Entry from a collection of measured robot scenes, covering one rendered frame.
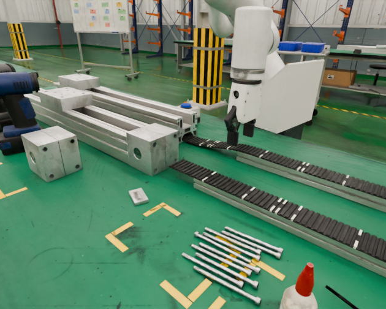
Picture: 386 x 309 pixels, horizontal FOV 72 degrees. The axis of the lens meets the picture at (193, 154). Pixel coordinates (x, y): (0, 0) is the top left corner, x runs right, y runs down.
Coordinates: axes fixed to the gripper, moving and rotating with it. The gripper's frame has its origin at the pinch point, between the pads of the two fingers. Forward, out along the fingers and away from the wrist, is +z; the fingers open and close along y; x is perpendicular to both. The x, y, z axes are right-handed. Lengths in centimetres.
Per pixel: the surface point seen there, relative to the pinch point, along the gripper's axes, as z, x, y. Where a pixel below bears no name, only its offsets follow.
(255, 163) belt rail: 5.4, -6.4, -2.0
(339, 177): 3.3, -26.1, 0.7
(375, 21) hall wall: -47, 83, 748
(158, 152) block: 1.0, 10.6, -21.3
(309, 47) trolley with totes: -8, 75, 282
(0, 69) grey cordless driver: -14, 70, -33
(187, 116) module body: -0.7, 21.4, 2.2
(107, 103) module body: 0, 57, -5
